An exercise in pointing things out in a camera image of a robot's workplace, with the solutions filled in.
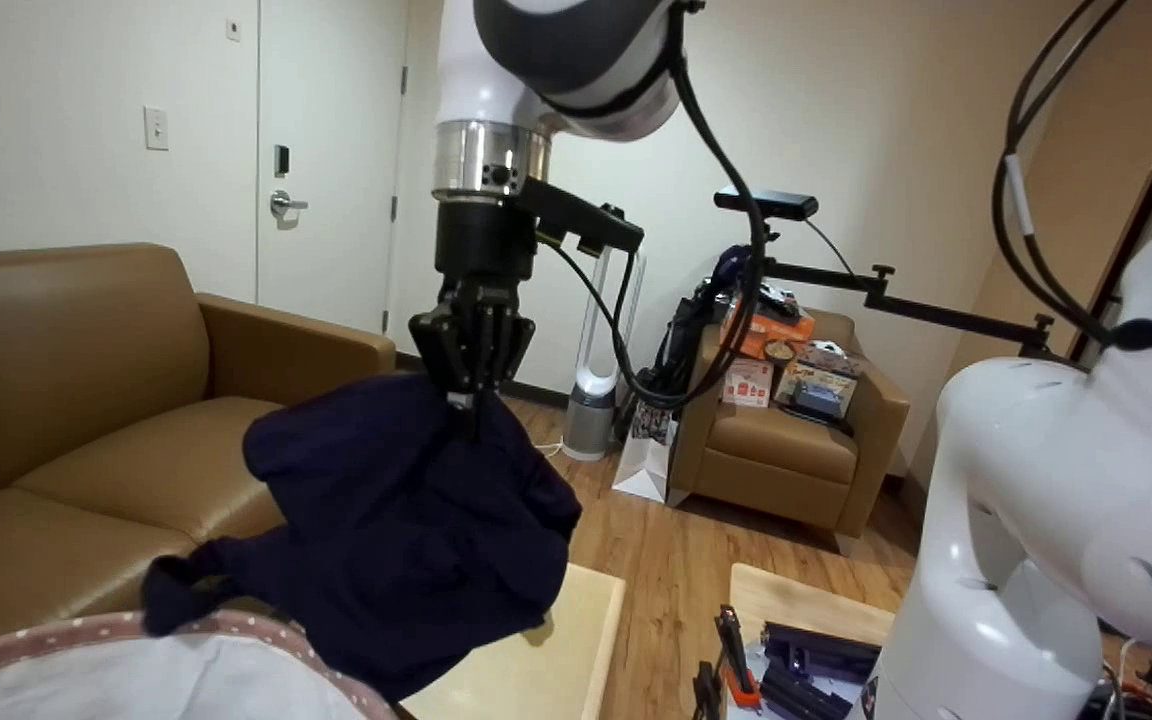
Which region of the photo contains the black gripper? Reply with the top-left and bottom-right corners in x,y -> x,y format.
408,197 -> 541,406

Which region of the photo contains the navy tank top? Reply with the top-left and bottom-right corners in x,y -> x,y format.
138,373 -> 589,703

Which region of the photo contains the white paper bag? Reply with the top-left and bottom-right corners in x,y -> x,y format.
606,396 -> 681,510

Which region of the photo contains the black bag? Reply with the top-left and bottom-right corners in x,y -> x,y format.
647,282 -> 727,420

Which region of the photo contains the white silver tower fan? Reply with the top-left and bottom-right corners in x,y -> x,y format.
560,237 -> 650,464

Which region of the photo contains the white closet door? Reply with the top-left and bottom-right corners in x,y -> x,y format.
387,0 -> 606,391

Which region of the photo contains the white entry door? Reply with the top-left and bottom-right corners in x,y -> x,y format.
250,0 -> 408,338

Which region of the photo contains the pink white box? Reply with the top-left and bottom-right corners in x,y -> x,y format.
721,354 -> 779,412

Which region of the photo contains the orange box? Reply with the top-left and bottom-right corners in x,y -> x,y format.
725,294 -> 818,362

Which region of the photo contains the brown leather armchair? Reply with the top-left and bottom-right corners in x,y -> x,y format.
668,310 -> 913,539

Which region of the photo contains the blue printed box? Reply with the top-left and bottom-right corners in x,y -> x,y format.
770,358 -> 864,428

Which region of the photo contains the brown leather sofa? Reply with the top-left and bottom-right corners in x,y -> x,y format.
0,242 -> 401,662

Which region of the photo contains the black orange clamp tool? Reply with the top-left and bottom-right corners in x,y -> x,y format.
712,602 -> 766,711

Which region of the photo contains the small black tool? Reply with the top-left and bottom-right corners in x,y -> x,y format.
689,655 -> 727,720

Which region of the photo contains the black tool case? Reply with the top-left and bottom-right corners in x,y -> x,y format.
756,622 -> 884,720

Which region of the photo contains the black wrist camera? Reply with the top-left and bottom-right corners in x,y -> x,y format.
521,177 -> 647,261

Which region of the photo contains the silver door handle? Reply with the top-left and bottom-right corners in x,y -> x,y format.
262,188 -> 310,232

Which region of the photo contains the black stereo camera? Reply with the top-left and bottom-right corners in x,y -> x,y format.
712,184 -> 825,225

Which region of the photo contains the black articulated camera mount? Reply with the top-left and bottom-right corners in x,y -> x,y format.
731,217 -> 1058,362

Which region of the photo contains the black cable bundle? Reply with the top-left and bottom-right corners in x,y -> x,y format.
993,0 -> 1152,370

